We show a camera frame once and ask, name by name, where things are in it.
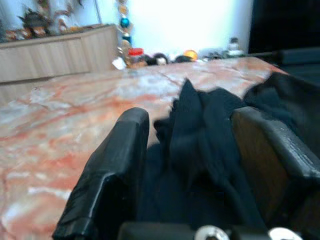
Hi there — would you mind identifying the black fonemas t-shirt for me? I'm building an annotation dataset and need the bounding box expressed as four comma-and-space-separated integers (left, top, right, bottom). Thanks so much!
136, 72, 320, 231

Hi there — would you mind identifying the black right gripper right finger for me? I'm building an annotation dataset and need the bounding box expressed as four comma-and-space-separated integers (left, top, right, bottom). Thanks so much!
230, 106, 320, 237

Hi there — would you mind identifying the marble top folding table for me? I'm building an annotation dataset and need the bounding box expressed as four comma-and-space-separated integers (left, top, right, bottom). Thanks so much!
0, 56, 288, 240

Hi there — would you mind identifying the white tissue pack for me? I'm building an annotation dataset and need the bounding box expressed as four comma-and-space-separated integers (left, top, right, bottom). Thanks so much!
112, 56, 127, 70

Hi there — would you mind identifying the black plush toy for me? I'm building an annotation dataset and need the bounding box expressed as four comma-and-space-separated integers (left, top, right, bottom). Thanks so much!
144, 53, 157, 66
153, 52, 171, 66

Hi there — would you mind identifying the clear bottle with green strap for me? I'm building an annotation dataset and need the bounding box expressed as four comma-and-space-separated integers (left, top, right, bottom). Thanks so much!
227, 37, 245, 57

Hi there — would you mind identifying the hanging ornament with blue ball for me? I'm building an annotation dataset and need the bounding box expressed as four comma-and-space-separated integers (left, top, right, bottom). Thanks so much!
115, 0, 135, 52

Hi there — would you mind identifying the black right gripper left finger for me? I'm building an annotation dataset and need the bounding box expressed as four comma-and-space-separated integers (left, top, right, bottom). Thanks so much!
51, 107, 150, 240

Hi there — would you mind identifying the orange plush ball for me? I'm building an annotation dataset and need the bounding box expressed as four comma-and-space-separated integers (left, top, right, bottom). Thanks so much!
183, 49, 199, 61

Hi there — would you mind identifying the light wooden sideboard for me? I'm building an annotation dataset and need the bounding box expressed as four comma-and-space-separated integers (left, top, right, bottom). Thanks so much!
0, 23, 120, 106

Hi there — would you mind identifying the black flat television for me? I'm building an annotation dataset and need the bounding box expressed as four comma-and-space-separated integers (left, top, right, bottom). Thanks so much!
248, 0, 320, 55

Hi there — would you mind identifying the red lidded clear jar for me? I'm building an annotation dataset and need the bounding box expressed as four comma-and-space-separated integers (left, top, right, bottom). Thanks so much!
127, 47, 147, 68

